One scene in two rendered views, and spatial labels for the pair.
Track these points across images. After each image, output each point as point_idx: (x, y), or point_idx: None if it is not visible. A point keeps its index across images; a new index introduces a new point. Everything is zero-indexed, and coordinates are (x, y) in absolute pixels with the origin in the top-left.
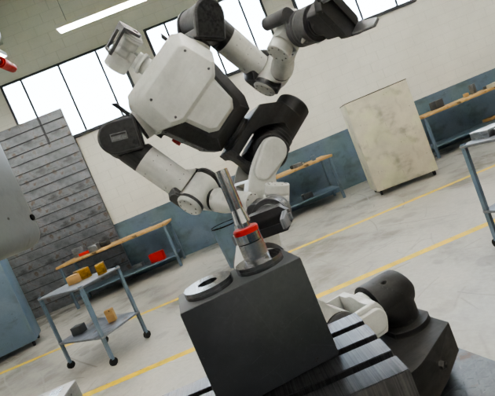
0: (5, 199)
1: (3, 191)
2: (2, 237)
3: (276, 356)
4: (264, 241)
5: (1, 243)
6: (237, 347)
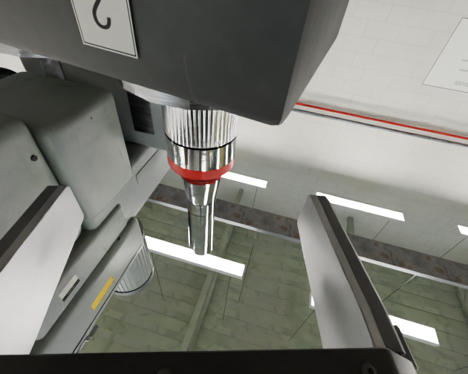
0: None
1: (0, 205)
2: (7, 146)
3: None
4: (238, 117)
5: (9, 139)
6: None
